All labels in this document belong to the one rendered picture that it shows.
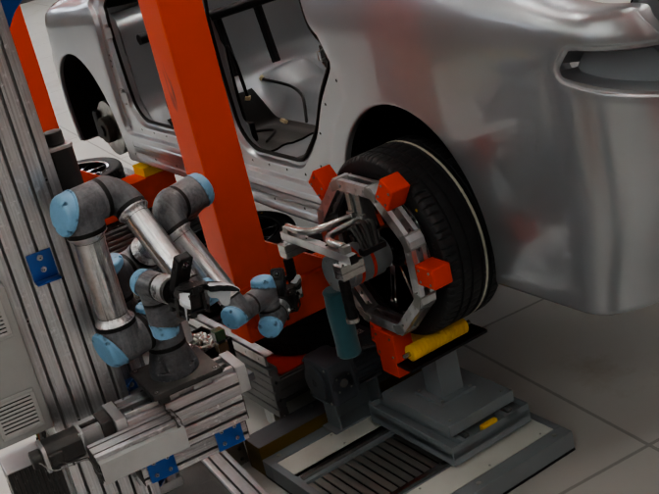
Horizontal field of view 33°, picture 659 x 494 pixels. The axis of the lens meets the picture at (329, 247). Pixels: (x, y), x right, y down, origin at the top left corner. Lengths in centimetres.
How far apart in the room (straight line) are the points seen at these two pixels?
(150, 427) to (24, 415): 38
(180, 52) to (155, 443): 133
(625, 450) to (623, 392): 39
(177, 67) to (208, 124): 23
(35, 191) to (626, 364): 244
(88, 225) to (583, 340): 240
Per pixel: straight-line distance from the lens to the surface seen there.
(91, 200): 315
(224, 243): 402
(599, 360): 467
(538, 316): 508
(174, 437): 332
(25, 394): 343
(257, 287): 352
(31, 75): 570
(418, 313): 368
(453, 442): 402
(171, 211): 347
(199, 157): 392
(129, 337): 328
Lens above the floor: 229
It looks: 21 degrees down
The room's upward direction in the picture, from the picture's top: 13 degrees counter-clockwise
